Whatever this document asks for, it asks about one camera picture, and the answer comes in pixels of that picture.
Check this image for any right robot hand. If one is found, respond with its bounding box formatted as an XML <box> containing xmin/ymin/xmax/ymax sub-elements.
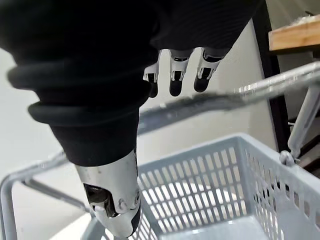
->
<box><xmin>0</xmin><ymin>0</ymin><xmax>266</xmax><ymax>238</ymax></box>

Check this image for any grey plastic shopping basket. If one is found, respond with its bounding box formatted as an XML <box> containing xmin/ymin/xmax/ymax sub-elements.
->
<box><xmin>81</xmin><ymin>133</ymin><xmax>320</xmax><ymax>240</ymax></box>

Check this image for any wooden shelf board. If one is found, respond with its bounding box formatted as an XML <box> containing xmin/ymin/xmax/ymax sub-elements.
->
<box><xmin>268</xmin><ymin>23</ymin><xmax>320</xmax><ymax>52</ymax></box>

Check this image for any grey metal basket handle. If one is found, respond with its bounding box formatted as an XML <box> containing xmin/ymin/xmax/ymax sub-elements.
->
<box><xmin>0</xmin><ymin>150</ymin><xmax>96</xmax><ymax>240</ymax></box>

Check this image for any dark shelf frame post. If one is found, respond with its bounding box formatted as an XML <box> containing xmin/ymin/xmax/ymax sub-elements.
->
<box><xmin>251</xmin><ymin>0</ymin><xmax>292</xmax><ymax>153</ymax></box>

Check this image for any metal basket handle black grip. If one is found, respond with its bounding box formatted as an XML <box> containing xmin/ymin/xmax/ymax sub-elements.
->
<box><xmin>138</xmin><ymin>60</ymin><xmax>320</xmax><ymax>168</ymax></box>

